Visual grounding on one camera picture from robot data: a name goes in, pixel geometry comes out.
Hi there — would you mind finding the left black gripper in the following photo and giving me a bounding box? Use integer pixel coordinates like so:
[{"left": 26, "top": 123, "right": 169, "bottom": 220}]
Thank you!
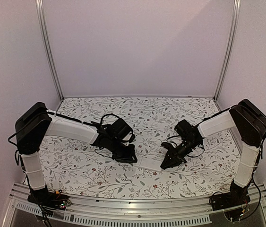
[{"left": 108, "top": 139, "right": 138, "bottom": 165}]

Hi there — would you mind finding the white remote control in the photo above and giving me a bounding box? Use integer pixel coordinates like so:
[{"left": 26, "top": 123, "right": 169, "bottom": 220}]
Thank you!
[{"left": 135, "top": 157, "right": 161, "bottom": 172}]

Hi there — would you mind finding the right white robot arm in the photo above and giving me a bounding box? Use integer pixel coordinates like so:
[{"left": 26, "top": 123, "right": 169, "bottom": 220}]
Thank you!
[{"left": 160, "top": 99, "right": 266, "bottom": 206}]

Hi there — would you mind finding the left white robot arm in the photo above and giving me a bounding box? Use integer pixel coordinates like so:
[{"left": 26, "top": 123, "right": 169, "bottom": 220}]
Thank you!
[{"left": 8, "top": 102, "right": 137, "bottom": 205}]

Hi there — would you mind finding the floral patterned table mat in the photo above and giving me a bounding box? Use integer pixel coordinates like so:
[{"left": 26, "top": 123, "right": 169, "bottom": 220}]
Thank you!
[{"left": 38, "top": 97, "right": 240, "bottom": 199}]

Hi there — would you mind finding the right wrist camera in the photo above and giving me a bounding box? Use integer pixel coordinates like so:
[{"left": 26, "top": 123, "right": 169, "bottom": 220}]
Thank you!
[{"left": 161, "top": 142, "right": 175, "bottom": 150}]

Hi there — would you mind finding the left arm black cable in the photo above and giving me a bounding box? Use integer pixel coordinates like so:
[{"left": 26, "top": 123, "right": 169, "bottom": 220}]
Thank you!
[{"left": 98, "top": 113, "right": 121, "bottom": 128}]

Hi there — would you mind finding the front aluminium rail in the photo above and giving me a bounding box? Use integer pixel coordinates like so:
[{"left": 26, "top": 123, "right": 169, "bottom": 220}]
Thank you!
[{"left": 2, "top": 183, "right": 266, "bottom": 227}]

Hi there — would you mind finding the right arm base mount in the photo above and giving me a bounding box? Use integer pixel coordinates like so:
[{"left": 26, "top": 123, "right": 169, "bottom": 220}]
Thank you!
[{"left": 209, "top": 187, "right": 250, "bottom": 211}]

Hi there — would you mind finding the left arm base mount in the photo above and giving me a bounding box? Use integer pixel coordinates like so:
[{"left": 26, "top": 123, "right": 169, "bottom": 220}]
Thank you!
[{"left": 27, "top": 187, "right": 71, "bottom": 210}]

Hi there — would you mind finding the left aluminium frame post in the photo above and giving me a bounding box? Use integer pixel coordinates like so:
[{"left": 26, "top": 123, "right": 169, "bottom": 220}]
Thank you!
[{"left": 35, "top": 0, "right": 64, "bottom": 101}]

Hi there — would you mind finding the aluminium frame post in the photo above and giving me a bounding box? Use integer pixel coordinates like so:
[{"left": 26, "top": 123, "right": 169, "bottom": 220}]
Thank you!
[
  {"left": 35, "top": 0, "right": 64, "bottom": 101},
  {"left": 214, "top": 0, "right": 241, "bottom": 100}
]

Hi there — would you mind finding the right aluminium frame post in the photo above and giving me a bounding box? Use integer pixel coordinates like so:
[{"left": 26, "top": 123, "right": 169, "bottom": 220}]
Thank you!
[{"left": 214, "top": 0, "right": 241, "bottom": 100}]

